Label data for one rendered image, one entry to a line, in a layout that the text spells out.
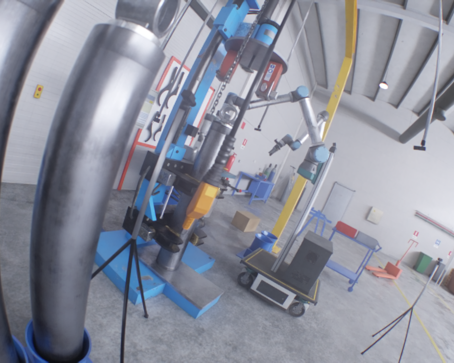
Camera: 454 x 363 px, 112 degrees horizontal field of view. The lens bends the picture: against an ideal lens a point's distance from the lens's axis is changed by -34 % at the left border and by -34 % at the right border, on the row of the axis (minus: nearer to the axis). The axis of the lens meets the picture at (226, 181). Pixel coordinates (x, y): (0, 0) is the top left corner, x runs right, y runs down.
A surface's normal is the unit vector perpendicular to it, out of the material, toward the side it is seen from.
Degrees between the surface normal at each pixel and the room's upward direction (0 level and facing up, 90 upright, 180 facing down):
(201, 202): 90
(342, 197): 90
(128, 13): 132
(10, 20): 90
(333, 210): 90
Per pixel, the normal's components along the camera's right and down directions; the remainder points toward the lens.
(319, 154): -0.05, 0.18
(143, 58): 0.78, 0.41
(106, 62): 0.32, 0.26
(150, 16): -0.18, 0.68
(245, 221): -0.58, -0.14
